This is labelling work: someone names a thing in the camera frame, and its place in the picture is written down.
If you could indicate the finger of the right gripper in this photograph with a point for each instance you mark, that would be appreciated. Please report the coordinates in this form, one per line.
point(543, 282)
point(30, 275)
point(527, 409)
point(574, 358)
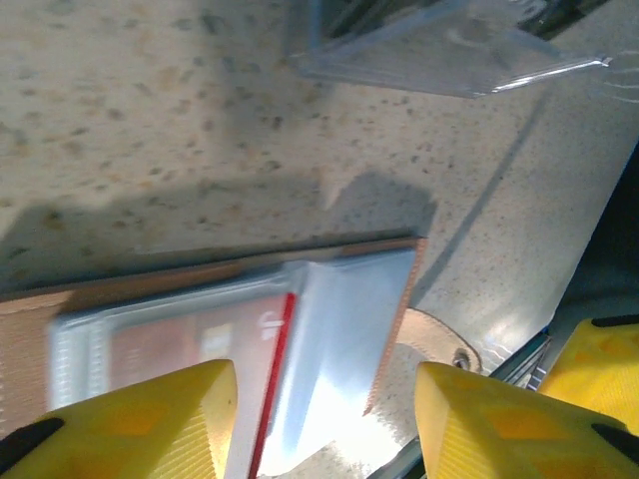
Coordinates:
point(604, 369)

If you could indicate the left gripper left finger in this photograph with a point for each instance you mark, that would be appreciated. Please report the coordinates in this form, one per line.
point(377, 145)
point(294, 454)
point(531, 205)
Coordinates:
point(125, 434)

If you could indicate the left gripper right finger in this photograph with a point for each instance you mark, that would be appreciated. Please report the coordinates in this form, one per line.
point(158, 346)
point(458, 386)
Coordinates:
point(499, 434)

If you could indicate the red card with white print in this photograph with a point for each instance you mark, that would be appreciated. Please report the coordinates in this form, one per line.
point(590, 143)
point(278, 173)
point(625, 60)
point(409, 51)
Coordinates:
point(160, 344)

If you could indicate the tan leather card holder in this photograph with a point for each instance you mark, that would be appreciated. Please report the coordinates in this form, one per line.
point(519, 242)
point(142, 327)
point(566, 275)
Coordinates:
point(349, 309)

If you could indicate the clear plastic box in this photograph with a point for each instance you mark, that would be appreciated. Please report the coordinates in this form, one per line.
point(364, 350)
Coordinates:
point(424, 65)

